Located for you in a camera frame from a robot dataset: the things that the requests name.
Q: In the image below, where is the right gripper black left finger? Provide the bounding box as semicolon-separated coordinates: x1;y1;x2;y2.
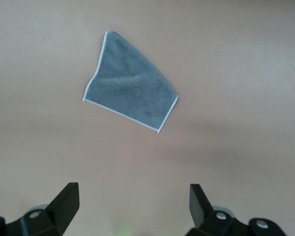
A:
0;182;80;236

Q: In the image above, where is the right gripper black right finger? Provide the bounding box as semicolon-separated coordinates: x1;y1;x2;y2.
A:
186;183;291;236

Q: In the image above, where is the grey microfibre towel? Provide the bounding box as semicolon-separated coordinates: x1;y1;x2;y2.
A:
82;30;179;135

